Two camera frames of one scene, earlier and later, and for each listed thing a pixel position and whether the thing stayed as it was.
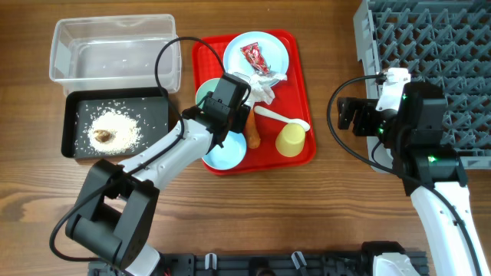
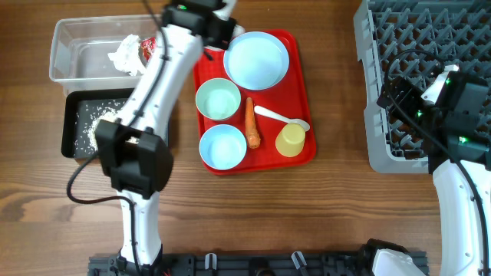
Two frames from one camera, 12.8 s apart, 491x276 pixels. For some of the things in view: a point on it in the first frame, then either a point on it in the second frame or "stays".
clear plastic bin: [107, 52] stays
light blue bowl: [230, 155] stays
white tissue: [260, 87] to [126, 57]
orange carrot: [252, 134] stays
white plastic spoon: [258, 109] stays
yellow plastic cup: [290, 142] stays
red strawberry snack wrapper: [255, 57] to [146, 48]
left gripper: [240, 118] to [223, 41]
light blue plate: [272, 50] stays
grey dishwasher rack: [445, 43] stays
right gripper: [365, 109] to [411, 93]
